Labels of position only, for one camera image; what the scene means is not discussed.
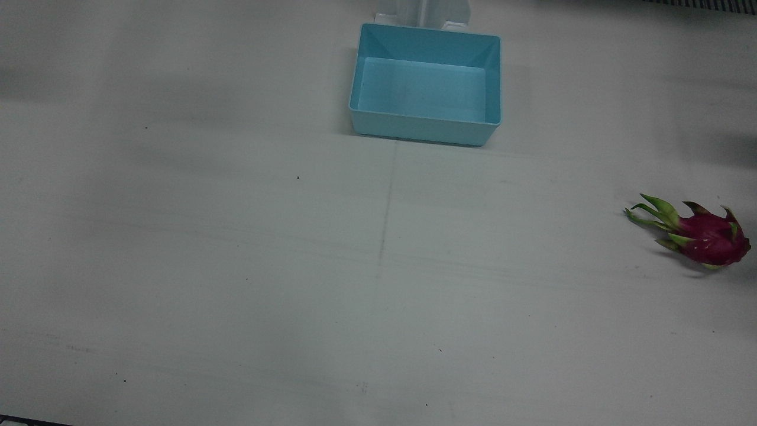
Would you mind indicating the slatted metal grille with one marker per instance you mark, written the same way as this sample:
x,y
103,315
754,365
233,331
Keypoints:
x,y
698,5

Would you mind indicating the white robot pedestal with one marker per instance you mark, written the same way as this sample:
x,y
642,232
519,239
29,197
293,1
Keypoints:
x,y
423,12

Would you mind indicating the light blue plastic bin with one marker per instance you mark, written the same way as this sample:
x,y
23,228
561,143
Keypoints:
x,y
423,89

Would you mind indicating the red dragon fruit green leaves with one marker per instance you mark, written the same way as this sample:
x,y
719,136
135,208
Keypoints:
x,y
709,236

